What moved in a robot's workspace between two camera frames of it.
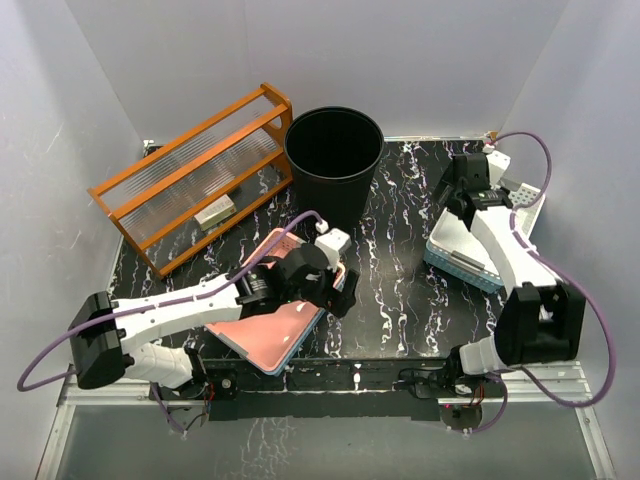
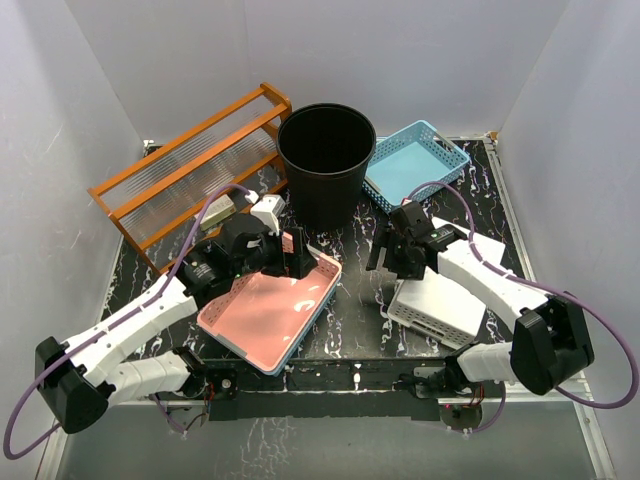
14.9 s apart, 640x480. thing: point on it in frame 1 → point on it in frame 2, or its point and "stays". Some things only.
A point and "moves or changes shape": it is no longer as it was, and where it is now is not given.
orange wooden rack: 170,201 stays
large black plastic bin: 333,152 moves or changes shape
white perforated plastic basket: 452,237 → 437,308
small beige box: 219,210 stays
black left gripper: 346,297 → 302,260
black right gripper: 444,188 → 387,239
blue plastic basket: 480,278 moves or changes shape
